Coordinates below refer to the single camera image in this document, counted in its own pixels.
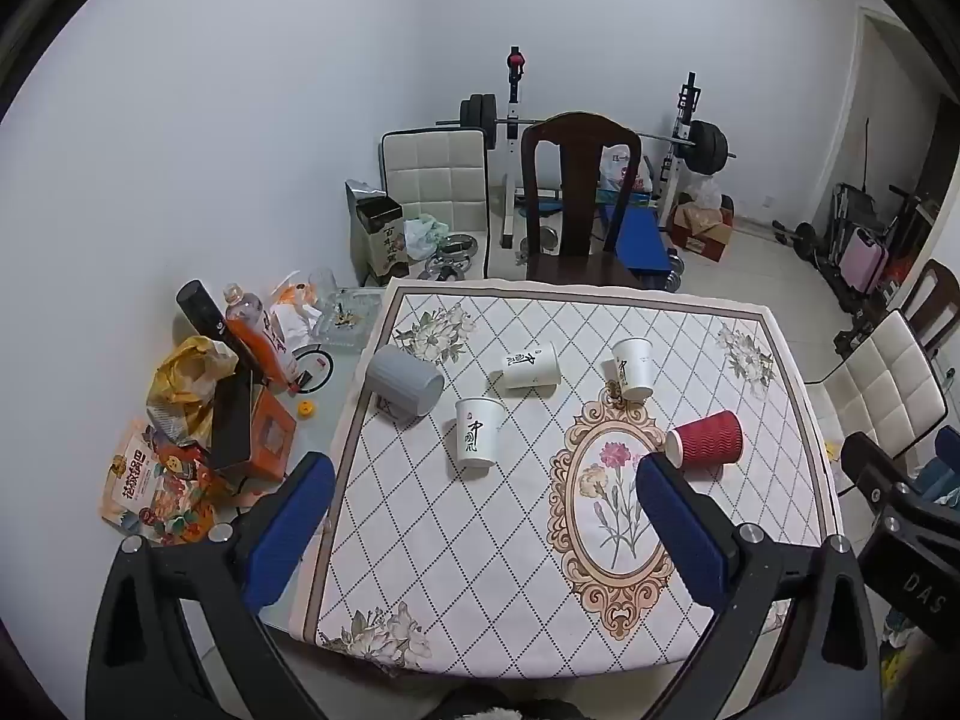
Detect silver metal plates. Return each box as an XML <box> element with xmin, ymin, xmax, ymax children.
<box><xmin>424</xmin><ymin>234</ymin><xmax>479</xmax><ymax>282</ymax></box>

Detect blue weight bench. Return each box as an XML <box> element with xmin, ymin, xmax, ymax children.
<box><xmin>600</xmin><ymin>191</ymin><xmax>672</xmax><ymax>276</ymax></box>

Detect black bottle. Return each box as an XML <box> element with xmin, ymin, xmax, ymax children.
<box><xmin>176</xmin><ymin>280</ymin><xmax>269</xmax><ymax>380</ymax></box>

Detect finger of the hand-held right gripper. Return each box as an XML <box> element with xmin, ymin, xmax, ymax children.
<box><xmin>840</xmin><ymin>431</ymin><xmax>914</xmax><ymax>497</ymax></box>

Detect red ribbed paper cup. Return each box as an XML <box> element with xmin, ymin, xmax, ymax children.
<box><xmin>665</xmin><ymin>410</ymin><xmax>743</xmax><ymax>470</ymax></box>

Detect yellow plastic bag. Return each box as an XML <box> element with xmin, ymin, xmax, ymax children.
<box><xmin>146</xmin><ymin>336</ymin><xmax>242</xmax><ymax>445</ymax></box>

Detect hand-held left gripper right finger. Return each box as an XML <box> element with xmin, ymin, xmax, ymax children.
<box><xmin>636</xmin><ymin>452</ymin><xmax>882</xmax><ymax>720</ymax></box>

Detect black ring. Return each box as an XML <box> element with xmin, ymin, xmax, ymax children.
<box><xmin>289</xmin><ymin>345</ymin><xmax>335</xmax><ymax>395</ymax></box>

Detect black dumbbell bar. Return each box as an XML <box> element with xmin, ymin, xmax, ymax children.
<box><xmin>772</xmin><ymin>220</ymin><xmax>830</xmax><ymax>257</ymax></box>

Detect dark tea box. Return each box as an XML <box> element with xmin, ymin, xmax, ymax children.
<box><xmin>345</xmin><ymin>180</ymin><xmax>411</xmax><ymax>287</ymax></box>

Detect white and orange plastic bag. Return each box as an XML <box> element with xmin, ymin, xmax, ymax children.
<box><xmin>264</xmin><ymin>270</ymin><xmax>325</xmax><ymax>352</ymax></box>

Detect pale green plastic bag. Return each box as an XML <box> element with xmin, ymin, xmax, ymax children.
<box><xmin>403</xmin><ymin>215</ymin><xmax>451</xmax><ymax>257</ymax></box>

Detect orange cardboard box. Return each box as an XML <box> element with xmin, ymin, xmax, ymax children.
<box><xmin>201</xmin><ymin>371</ymin><xmax>299</xmax><ymax>482</ymax></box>

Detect white padded chair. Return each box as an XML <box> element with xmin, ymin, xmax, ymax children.
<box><xmin>380</xmin><ymin>127</ymin><xmax>497</xmax><ymax>280</ymax></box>
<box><xmin>806</xmin><ymin>307</ymin><xmax>950</xmax><ymax>497</ymax></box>

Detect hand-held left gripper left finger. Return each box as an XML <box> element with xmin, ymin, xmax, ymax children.
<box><xmin>86</xmin><ymin>452</ymin><xmax>353</xmax><ymax>720</ymax></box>

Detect floral diamond-pattern table mat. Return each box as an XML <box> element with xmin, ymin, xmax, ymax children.
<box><xmin>289</xmin><ymin>277</ymin><xmax>845</xmax><ymax>680</ymax></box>

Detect grey plastic cup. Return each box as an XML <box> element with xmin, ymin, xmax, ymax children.
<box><xmin>365</xmin><ymin>345</ymin><xmax>445</xmax><ymax>419</ymax></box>

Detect glass ashtray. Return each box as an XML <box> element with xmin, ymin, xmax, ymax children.
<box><xmin>313</xmin><ymin>287</ymin><xmax>385</xmax><ymax>351</ymax></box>

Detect orange drink bottle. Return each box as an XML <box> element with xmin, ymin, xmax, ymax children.
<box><xmin>223</xmin><ymin>283</ymin><xmax>299</xmax><ymax>385</ymax></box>

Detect colourful snack packet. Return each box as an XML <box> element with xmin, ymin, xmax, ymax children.
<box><xmin>97</xmin><ymin>424</ymin><xmax>235</xmax><ymax>546</ymax></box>

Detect pink suitcase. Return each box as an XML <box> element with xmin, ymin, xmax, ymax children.
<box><xmin>838</xmin><ymin>229</ymin><xmax>890</xmax><ymax>296</ymax></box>

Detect white paper cup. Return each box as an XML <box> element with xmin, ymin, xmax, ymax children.
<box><xmin>454</xmin><ymin>397</ymin><xmax>505</xmax><ymax>467</ymax></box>
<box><xmin>501</xmin><ymin>343</ymin><xmax>560</xmax><ymax>391</ymax></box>
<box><xmin>611</xmin><ymin>337</ymin><xmax>655</xmax><ymax>401</ymax></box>

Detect white squat rack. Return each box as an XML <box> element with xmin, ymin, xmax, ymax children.
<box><xmin>497</xmin><ymin>47</ymin><xmax>704</xmax><ymax>250</ymax></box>

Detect black barbell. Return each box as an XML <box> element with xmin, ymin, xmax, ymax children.
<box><xmin>437</xmin><ymin>94</ymin><xmax>736</xmax><ymax>172</ymax></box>

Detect dark wooden chair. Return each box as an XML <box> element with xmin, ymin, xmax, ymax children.
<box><xmin>900</xmin><ymin>259</ymin><xmax>960</xmax><ymax>355</ymax></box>
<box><xmin>520</xmin><ymin>112</ymin><xmax>646</xmax><ymax>290</ymax></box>

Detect white printed plastic bag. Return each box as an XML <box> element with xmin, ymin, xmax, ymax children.
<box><xmin>598</xmin><ymin>144</ymin><xmax>655</xmax><ymax>196</ymax></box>

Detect black folded trolley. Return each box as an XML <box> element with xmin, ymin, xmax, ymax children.
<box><xmin>829</xmin><ymin>180</ymin><xmax>880</xmax><ymax>242</ymax></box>

